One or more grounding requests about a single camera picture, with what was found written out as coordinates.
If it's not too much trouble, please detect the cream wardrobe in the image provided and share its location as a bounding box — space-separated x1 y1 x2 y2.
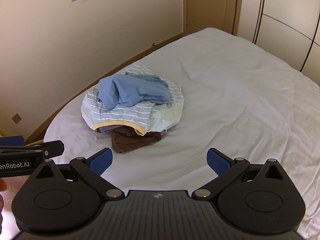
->
237 0 319 83

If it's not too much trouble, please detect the light blue t-shirt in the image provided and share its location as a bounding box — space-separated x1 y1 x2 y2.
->
97 72 170 110

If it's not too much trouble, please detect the brown wooden door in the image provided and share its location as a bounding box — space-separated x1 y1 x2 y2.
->
183 0 242 35

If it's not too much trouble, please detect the person's left hand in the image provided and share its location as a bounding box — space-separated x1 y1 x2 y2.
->
0 178 7 229

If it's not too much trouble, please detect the white bed sheet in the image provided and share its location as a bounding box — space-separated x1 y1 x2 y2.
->
43 27 320 238

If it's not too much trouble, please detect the brown garment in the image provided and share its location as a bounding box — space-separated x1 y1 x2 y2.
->
111 126 162 153

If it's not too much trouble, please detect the low wall socket plate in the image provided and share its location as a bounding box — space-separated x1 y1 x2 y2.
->
12 113 22 124

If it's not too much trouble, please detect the grey striped garment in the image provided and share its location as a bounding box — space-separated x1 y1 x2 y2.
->
81 78 184 136

